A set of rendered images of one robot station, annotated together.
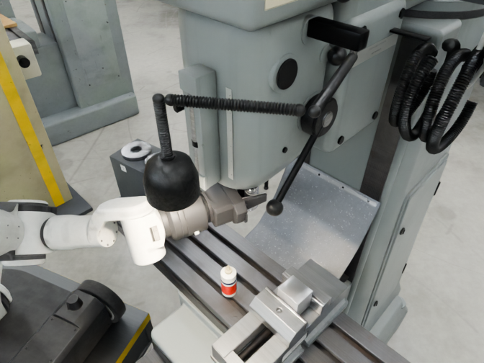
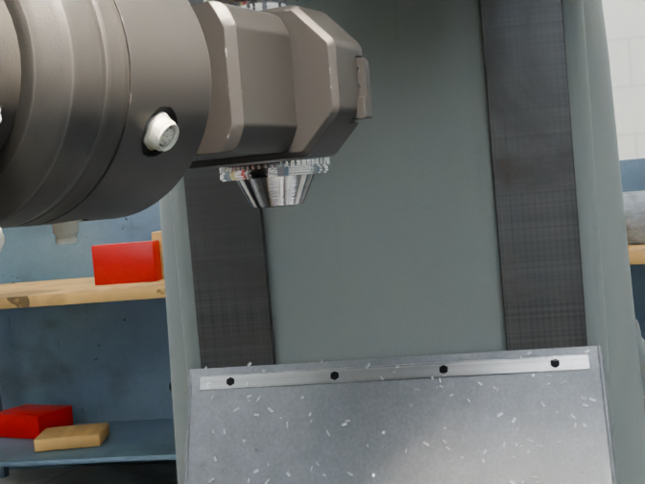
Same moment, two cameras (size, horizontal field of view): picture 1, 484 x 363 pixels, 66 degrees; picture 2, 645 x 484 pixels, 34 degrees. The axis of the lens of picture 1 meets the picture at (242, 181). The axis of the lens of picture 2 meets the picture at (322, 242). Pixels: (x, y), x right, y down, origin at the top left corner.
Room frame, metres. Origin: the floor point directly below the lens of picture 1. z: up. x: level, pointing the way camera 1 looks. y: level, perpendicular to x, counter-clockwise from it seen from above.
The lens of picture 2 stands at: (0.21, 0.24, 1.20)
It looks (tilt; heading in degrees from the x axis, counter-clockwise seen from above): 3 degrees down; 325
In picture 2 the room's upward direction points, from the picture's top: 5 degrees counter-clockwise
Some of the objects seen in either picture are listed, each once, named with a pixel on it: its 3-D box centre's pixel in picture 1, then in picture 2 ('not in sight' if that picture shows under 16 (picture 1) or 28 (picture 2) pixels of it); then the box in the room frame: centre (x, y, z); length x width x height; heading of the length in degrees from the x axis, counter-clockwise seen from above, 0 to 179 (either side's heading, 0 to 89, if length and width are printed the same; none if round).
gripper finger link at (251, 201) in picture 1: (254, 202); not in sight; (0.56, -0.03, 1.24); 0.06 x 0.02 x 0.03; 117
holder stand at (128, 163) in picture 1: (153, 180); not in sight; (0.91, 0.28, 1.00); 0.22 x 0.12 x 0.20; 55
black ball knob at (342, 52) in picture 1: (337, 55); not in sight; (0.57, -0.15, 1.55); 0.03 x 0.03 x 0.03
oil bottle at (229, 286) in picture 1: (228, 279); not in sight; (0.57, 0.03, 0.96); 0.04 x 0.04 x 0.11
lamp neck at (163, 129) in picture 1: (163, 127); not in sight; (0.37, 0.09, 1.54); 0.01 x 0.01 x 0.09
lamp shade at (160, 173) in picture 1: (170, 174); not in sight; (0.37, 0.09, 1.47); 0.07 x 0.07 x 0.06
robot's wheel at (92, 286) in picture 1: (100, 301); not in sight; (0.79, 0.54, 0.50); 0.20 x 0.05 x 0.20; 67
